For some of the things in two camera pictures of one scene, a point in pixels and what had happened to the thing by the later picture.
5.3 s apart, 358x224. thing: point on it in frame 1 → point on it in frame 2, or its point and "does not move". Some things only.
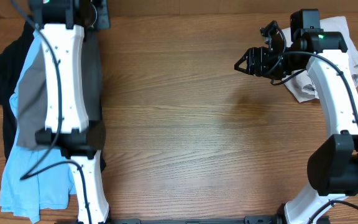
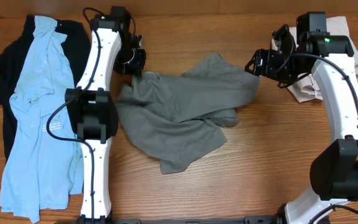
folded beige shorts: [300, 86] does not move
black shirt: [0, 79] does not move
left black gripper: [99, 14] → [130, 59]
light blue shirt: [33, 180] does not move
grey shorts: [33, 94] → [170, 117]
